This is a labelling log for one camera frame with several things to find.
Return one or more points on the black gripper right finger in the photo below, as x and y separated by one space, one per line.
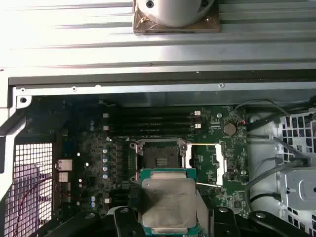
224 222

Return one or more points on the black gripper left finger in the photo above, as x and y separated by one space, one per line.
123 222

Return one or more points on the CPU with silver top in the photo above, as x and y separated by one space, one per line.
170 197

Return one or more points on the metal socket cover frame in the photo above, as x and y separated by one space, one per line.
221 153

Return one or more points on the CPU socket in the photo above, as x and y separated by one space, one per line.
160 153

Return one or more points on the black RAM slot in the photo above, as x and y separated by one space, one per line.
153 120
153 113
153 126
153 132

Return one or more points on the silver rear port block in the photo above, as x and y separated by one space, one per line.
64 165
64 177

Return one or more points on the green motherboard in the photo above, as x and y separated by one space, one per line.
237 148

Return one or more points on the silver metal drive cage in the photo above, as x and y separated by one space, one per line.
303 187

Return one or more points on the round silver coin battery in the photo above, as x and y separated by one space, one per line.
230 129

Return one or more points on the open black PC case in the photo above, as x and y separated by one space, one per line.
172 97

